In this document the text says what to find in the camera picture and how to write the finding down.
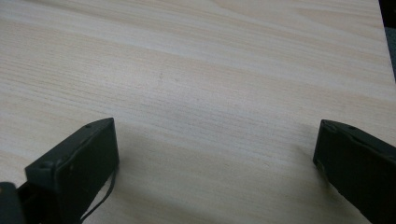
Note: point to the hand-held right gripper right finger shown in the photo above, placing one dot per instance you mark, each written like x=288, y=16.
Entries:
x=358, y=165

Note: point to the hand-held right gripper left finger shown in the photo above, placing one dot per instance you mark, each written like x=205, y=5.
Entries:
x=81, y=168

